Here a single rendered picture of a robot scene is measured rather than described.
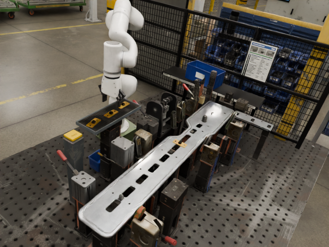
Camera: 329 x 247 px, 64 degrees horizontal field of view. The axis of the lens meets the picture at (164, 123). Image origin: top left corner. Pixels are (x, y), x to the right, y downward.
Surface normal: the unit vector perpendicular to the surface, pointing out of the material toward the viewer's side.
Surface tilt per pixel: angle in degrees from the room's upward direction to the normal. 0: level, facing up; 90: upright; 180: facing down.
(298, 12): 90
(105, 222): 0
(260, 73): 90
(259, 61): 90
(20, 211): 0
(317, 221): 0
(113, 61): 89
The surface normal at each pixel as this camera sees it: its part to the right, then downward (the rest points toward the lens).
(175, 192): 0.14, -0.83
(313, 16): -0.63, 0.35
